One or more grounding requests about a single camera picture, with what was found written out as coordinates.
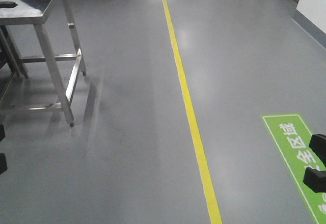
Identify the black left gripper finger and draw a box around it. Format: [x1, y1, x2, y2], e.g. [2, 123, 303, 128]
[0, 124, 6, 141]
[0, 153, 7, 174]

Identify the stainless steel table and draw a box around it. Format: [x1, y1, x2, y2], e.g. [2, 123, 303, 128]
[0, 0, 87, 128]

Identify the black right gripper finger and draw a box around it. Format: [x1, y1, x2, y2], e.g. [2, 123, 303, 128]
[309, 134, 326, 165]
[303, 167, 325, 193]

